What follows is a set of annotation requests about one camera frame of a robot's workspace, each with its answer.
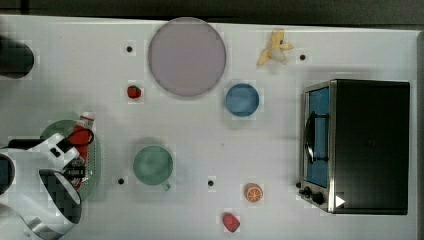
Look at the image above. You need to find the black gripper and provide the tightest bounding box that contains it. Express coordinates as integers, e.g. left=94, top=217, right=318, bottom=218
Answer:
left=63, top=157, right=86, bottom=180

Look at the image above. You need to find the red plush ketchup bottle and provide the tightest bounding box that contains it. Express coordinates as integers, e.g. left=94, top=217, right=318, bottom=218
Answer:
left=68, top=112, right=95, bottom=189

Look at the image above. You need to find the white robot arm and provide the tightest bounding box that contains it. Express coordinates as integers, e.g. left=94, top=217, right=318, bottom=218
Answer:
left=1, top=133, right=82, bottom=240

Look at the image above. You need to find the green metal mug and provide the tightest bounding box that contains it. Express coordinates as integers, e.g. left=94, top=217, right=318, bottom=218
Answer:
left=133, top=145, right=174, bottom=191

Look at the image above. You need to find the small red strawberry toy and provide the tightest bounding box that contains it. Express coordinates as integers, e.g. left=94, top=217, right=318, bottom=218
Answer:
left=127, top=85, right=142, bottom=99

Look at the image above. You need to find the black cylindrical cup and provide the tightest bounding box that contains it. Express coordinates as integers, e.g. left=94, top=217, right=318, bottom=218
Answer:
left=0, top=36, right=35, bottom=79

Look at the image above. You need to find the large grey round plate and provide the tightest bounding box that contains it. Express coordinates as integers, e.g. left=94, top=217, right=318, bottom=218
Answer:
left=148, top=17, right=226, bottom=98

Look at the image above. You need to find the large red strawberry toy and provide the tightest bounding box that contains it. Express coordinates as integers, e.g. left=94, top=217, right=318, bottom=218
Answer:
left=222, top=213, right=240, bottom=232

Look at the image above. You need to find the orange slice toy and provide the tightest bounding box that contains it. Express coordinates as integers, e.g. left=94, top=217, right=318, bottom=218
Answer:
left=244, top=183, right=263, bottom=203

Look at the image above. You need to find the blue bowl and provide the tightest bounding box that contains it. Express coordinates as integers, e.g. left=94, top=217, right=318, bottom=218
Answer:
left=225, top=83, right=260, bottom=117

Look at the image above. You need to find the yellow plush banana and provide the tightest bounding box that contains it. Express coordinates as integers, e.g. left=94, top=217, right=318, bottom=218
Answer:
left=257, top=29, right=294, bottom=66

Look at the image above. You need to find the black toaster oven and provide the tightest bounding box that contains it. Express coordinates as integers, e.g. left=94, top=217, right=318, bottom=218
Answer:
left=296, top=79, right=410, bottom=215

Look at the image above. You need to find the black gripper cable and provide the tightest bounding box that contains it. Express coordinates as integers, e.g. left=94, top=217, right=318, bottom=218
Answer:
left=59, top=128, right=95, bottom=153

